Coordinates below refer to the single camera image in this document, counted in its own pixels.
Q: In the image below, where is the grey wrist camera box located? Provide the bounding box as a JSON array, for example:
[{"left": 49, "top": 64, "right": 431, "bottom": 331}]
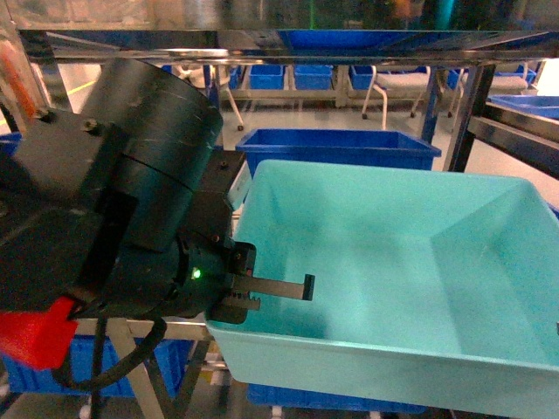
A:
[{"left": 198, "top": 148, "right": 252, "bottom": 211}]

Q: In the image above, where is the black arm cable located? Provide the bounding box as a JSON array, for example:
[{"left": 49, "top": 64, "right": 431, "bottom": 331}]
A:
[{"left": 56, "top": 316, "right": 168, "bottom": 419}]

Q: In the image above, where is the blue bin lower shelf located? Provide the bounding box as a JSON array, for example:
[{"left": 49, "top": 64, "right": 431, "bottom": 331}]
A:
[{"left": 246, "top": 384, "right": 426, "bottom": 414}]

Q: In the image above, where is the blue bin behind teal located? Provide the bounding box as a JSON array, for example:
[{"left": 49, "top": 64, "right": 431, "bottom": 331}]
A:
[{"left": 235, "top": 128, "right": 442, "bottom": 173}]

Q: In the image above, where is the teal plastic bin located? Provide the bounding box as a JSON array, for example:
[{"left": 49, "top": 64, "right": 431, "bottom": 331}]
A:
[{"left": 207, "top": 160, "right": 558, "bottom": 418}]

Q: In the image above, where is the steel shelf frame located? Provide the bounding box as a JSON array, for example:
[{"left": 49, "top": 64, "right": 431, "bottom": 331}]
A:
[{"left": 0, "top": 28, "right": 559, "bottom": 419}]

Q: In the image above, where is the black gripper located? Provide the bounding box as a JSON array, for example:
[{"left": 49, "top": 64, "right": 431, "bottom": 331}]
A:
[{"left": 161, "top": 192, "right": 315, "bottom": 324}]

